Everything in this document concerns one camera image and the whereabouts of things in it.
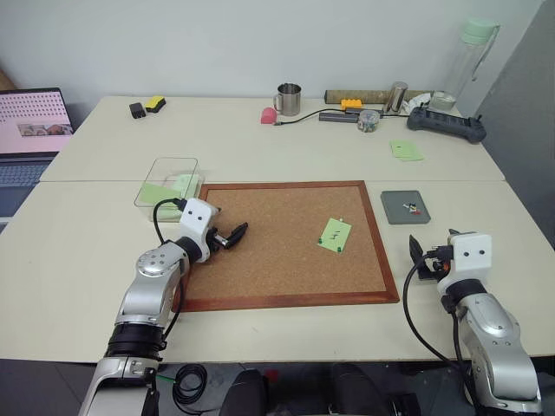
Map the rolled cork sheet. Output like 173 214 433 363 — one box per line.
324 88 435 106

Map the black usb hub cable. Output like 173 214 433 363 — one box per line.
272 108 323 127

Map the wood framed cork board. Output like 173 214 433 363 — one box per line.
172 179 401 314

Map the green sticky note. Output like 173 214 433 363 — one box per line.
317 217 352 254

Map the grey usb hub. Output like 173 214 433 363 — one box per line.
318 110 362 124

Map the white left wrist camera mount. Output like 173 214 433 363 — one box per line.
178 198 219 263

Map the steel mug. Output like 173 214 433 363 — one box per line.
272 82 304 116

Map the coiled black cable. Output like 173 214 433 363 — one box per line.
172 363 209 407

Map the small glass container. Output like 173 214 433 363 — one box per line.
428 90 457 110

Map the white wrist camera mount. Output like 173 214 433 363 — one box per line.
178 198 219 263
449 233 493 279

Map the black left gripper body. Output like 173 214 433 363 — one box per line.
206 226 232 257

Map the laptop with pink screen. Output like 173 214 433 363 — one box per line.
0 87 75 220

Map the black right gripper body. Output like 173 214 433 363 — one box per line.
416 244 454 283

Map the black handheld controller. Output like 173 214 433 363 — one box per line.
405 106 488 146

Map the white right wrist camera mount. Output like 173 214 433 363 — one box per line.
449 233 493 279

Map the steel cylinder tumbler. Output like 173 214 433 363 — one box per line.
382 81 409 116

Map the grey square tray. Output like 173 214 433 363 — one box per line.
380 189 433 226

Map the white crumpled object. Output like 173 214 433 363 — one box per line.
403 92 435 115

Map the clear bottle green lid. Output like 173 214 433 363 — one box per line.
441 16 502 109

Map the jar of pins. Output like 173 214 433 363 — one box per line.
356 108 380 133

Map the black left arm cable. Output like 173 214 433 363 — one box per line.
153 198 188 340

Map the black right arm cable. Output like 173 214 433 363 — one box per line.
402 258 470 366

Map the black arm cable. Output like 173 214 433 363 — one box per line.
153 198 188 340
402 258 470 366

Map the clear plastic box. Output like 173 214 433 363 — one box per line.
134 157 206 223

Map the light green paper sheet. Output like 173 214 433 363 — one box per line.
140 172 205 205

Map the grey partition panel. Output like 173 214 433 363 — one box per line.
471 0 555 257

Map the dark rounded shape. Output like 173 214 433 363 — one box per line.
223 367 266 416

